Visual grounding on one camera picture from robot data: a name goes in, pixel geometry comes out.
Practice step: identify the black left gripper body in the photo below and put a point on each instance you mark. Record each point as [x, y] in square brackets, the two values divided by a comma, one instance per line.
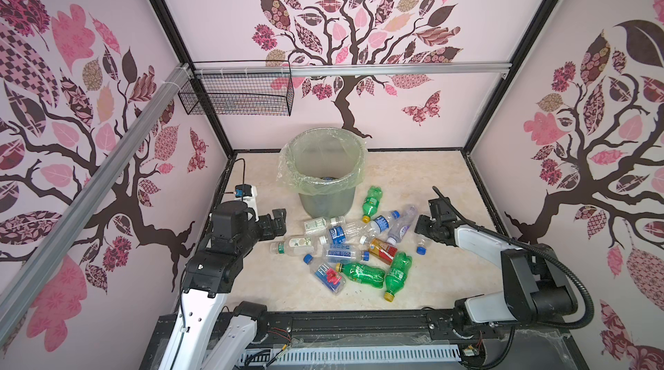
[246, 242]

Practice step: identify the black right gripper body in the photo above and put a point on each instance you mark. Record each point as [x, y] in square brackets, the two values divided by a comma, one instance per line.
[427, 226]

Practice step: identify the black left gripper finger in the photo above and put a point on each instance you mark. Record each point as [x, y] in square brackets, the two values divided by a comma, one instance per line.
[271, 228]
[279, 216]

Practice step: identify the small clear bottle blue cap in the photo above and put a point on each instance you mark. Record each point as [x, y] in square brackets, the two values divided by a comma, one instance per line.
[422, 245]

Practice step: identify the clear bottle green leaf label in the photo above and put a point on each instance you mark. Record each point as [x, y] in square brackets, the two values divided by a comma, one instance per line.
[299, 246]

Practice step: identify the tall clear purple-tint bottle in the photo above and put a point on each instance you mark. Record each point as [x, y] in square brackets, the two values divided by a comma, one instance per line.
[403, 225]

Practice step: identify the clear bottle blue label cap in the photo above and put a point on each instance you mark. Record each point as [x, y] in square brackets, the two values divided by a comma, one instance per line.
[382, 223]

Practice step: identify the clear bottle pink blue label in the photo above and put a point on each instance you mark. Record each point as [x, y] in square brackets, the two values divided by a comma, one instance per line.
[325, 273]

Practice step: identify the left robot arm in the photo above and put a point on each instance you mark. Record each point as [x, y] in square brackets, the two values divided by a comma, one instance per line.
[207, 283]

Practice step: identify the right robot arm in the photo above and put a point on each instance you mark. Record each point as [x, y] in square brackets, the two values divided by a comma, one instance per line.
[536, 287]

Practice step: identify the green plastic bin liner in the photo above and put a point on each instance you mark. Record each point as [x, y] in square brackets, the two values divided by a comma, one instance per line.
[324, 162]

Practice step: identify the grey mesh waste bin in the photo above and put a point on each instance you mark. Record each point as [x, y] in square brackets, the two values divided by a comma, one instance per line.
[327, 183]

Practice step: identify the clear bottle green white label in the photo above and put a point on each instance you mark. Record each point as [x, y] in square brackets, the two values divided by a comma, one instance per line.
[316, 226]

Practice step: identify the Pocari Sweat clear bottle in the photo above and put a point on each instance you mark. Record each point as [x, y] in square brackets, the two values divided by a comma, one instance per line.
[346, 233]

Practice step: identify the clear bottle blue text label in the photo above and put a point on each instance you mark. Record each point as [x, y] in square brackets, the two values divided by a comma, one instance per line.
[345, 254]

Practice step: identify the yellow red label bottle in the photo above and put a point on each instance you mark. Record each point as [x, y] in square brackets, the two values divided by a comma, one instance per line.
[382, 250]

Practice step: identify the green bottle yellow cap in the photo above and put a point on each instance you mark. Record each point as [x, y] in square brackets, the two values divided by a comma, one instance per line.
[396, 277]

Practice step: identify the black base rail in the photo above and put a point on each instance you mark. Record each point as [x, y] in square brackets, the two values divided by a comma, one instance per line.
[513, 346]

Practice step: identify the black wire wall basket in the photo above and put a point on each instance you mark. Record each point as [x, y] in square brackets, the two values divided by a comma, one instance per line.
[240, 88]

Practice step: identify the white slotted cable duct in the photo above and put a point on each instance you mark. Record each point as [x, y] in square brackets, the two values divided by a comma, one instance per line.
[310, 357]

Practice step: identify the aluminium rail back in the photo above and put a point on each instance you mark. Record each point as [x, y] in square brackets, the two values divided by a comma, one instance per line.
[360, 70]

